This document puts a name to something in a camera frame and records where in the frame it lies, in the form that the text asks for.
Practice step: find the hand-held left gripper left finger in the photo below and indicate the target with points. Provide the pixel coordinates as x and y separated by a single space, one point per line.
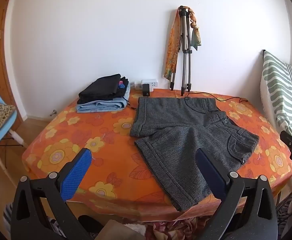
76 172

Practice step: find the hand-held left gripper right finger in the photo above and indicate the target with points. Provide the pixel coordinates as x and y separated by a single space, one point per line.
211 175

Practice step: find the grey houndstooth short pants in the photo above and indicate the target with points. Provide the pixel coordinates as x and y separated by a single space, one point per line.
181 145

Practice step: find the orange floral tablecloth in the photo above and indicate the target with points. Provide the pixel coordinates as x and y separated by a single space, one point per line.
86 130

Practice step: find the green striped cushion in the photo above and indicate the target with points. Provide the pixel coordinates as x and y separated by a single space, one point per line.
281 90

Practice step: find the zebra striped cloth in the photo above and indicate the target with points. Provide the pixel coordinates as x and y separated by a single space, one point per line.
284 212

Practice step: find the pile of patterned cloth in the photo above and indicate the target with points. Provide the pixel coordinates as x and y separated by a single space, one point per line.
176 228

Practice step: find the metal door stop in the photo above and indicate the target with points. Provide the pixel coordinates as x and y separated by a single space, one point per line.
53 112

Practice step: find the stack of folded clothes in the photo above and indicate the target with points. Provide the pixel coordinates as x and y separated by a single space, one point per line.
98 106

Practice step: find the cardboard box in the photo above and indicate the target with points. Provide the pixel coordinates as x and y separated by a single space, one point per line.
121 231

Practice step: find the light blue chair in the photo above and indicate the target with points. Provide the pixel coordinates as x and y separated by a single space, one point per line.
1 132

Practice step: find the folded black garment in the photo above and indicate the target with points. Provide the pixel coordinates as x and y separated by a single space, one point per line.
101 87

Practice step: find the black charger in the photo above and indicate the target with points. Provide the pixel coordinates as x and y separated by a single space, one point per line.
146 90

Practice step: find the white power strip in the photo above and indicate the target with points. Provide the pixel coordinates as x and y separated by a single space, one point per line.
149 82

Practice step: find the metal tripod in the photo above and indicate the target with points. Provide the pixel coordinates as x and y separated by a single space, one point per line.
184 55

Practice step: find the orange floral scarf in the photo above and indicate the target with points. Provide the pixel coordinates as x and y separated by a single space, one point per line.
172 52

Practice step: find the braided orange green scarf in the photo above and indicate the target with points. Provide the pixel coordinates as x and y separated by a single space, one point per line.
195 37

